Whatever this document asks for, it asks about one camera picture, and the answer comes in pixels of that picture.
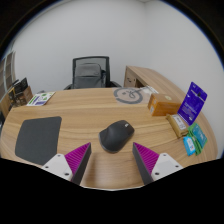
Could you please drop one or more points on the brown cardboard carton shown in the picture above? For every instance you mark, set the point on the brown cardboard carton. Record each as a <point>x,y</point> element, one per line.
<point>25,97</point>

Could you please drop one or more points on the black mesh office chair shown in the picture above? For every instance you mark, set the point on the black mesh office chair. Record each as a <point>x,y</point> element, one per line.
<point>90,59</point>

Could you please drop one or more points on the wooden side desk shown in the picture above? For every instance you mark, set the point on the wooden side desk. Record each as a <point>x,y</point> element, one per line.
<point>130,80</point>

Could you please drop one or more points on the small brown labelled box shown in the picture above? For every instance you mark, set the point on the small brown labelled box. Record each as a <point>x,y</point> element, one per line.
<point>177,125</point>

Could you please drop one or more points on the wooden shelf unit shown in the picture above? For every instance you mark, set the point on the wooden shelf unit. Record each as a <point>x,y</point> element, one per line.
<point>7,71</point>

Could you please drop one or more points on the teal packet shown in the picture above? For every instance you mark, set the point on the teal packet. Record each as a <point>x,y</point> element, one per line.
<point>200,135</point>

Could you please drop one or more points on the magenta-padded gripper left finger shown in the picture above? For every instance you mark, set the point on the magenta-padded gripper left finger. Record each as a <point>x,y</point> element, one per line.
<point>78,156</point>

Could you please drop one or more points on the dark grey mouse pad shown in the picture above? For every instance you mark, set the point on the dark grey mouse pad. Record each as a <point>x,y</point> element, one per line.
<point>38,138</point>

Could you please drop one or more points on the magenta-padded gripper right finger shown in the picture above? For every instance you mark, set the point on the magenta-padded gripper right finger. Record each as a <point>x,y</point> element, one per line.
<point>146,157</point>

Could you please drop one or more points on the white sticker sheet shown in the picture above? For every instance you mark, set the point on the white sticker sheet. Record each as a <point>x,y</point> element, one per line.
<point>40,98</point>

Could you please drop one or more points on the dark printed box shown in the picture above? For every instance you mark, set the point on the dark printed box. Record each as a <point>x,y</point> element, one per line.
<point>11,98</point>

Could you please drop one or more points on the grey backpack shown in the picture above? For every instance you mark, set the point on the grey backpack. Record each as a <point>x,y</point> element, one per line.
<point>88,76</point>

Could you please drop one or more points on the purple card package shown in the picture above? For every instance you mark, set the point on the purple card package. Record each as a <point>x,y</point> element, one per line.
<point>192,104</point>

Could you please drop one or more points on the dark grey computer mouse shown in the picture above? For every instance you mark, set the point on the dark grey computer mouse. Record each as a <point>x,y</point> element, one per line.
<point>115,136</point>

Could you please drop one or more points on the narrow black box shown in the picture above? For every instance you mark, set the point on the narrow black box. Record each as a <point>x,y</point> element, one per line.
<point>24,83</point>

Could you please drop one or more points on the blue packet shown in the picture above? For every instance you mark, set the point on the blue packet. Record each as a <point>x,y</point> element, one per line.
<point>189,146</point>

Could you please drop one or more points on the wide black box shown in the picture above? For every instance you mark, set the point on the wide black box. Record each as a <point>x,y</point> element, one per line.
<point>16,86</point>

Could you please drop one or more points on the orange-brown cardboard box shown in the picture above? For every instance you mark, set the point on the orange-brown cardboard box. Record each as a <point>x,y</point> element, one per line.
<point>163,105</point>

